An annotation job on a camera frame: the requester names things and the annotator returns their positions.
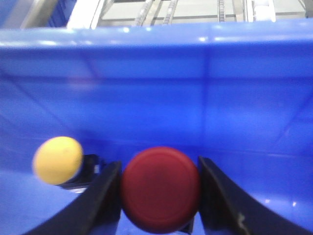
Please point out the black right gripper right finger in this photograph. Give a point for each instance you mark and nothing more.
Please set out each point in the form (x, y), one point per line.
(226, 209)

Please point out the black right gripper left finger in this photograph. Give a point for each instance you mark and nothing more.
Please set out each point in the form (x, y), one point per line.
(96, 211)

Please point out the yellow push button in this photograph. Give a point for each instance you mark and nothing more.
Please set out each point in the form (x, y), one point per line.
(61, 161)

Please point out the red push button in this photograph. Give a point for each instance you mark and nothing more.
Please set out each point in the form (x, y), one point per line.
(160, 190)

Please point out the large blue plastic bin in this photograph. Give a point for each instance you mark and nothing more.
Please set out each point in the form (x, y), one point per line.
(238, 93)

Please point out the blue bin at left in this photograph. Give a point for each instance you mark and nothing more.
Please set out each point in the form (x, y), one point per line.
(9, 9)

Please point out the metal rack frame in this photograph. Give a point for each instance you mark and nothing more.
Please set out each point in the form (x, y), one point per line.
(90, 14)

